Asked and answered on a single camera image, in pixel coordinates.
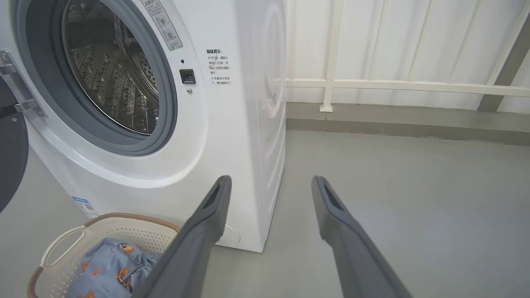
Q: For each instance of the cream perforated laundry basket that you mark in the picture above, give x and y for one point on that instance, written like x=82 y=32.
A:
x=124 y=231

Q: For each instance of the blue cartoon print garment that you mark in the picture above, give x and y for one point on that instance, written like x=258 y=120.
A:
x=103 y=273

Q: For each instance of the white front-load washing machine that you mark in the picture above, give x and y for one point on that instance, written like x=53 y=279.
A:
x=232 y=136

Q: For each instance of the grey diagonal beam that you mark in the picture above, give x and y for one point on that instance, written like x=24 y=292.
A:
x=503 y=70

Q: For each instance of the white metal railing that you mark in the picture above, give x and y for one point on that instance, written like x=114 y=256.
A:
x=393 y=85

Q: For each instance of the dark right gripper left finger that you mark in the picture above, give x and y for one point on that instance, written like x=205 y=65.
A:
x=186 y=265

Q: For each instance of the grey warning sticker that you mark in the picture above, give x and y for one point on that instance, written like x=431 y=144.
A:
x=163 y=22

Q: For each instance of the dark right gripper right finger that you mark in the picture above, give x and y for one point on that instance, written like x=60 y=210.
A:
x=360 y=269

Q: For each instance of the round white filter cover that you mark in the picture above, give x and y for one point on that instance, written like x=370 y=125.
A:
x=232 y=236

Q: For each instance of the blue energy label sticker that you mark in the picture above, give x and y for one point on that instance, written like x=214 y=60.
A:
x=86 y=207

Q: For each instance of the black glass washing machine door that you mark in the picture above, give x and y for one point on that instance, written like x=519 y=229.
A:
x=10 y=157

